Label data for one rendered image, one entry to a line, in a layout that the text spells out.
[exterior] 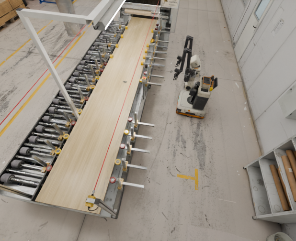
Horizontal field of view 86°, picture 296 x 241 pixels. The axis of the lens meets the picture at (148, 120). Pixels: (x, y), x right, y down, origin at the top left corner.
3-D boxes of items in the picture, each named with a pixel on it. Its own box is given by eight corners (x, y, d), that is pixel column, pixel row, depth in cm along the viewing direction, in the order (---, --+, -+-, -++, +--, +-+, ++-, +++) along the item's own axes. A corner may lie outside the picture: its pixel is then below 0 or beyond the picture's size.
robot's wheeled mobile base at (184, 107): (204, 100, 415) (207, 93, 395) (203, 119, 379) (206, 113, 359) (178, 95, 423) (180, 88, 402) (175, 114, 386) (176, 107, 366)
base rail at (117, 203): (162, 31, 501) (162, 28, 493) (117, 219, 207) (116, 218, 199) (159, 31, 501) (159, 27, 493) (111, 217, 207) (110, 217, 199)
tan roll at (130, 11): (168, 16, 481) (168, 12, 471) (167, 18, 474) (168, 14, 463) (122, 11, 490) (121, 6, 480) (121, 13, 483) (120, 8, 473)
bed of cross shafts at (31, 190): (130, 46, 558) (128, 20, 490) (59, 209, 264) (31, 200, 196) (113, 44, 562) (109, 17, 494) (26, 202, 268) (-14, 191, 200)
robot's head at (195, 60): (200, 59, 306) (197, 53, 298) (199, 66, 294) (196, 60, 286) (193, 62, 315) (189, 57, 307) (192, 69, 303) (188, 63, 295)
